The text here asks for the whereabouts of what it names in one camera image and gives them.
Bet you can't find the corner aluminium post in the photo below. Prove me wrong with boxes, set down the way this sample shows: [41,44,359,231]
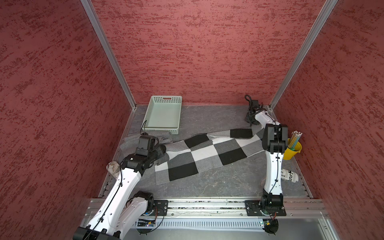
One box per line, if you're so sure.
[269,0,338,111]
[81,0,137,110]

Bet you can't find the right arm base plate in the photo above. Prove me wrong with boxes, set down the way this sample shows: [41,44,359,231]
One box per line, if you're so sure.
[245,200,287,218]

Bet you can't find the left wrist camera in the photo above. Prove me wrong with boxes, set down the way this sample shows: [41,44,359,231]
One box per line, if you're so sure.
[136,135,159,157]

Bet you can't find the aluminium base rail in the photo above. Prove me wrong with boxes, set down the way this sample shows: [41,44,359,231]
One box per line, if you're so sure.
[86,197,331,220]

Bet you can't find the black white checkered scarf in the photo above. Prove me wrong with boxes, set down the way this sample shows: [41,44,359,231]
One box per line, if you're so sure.
[155,126,264,185]

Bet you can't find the grey cloth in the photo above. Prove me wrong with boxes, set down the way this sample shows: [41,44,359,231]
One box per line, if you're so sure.
[118,131,177,190]

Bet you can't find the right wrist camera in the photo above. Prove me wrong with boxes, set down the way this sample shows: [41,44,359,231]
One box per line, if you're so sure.
[249,100,260,112]

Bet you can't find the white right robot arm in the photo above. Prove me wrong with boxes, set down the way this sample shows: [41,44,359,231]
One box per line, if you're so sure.
[245,110,288,214]

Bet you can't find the yellow pencil bucket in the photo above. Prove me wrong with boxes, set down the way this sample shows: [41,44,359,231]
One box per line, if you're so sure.
[283,139,302,160]

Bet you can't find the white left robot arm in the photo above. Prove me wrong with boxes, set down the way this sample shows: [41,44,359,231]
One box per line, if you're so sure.
[73,145,166,240]

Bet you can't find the right corner aluminium post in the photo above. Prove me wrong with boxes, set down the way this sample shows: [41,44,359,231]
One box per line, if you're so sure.
[269,0,338,111]

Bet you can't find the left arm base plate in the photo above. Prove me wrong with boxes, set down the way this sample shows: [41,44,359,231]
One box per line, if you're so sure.
[150,200,169,217]

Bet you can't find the crumpled beige rag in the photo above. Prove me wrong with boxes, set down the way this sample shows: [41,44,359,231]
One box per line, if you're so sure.
[106,161,121,180]

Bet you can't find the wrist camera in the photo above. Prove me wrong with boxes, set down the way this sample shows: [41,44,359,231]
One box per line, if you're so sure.
[249,100,260,112]
[136,135,159,157]

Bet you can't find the pale green plastic basket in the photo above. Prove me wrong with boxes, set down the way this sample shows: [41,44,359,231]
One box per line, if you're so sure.
[142,96,183,135]

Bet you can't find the colored pencils bundle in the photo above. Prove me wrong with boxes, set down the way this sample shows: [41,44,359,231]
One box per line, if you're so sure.
[288,131,302,151]

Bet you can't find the left corner aluminium post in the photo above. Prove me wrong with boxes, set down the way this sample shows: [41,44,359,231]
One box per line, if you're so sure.
[81,0,137,110]

